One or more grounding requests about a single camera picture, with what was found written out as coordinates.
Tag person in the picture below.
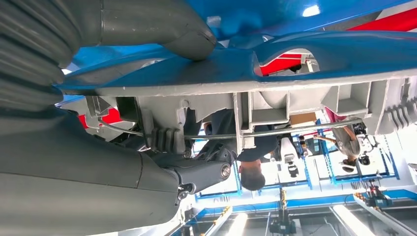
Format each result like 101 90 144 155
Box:
312 125 362 173
192 109 281 192

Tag ceiling light strip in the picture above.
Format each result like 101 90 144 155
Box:
330 205 369 236

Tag blue gantry frame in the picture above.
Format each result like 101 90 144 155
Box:
169 185 417 236

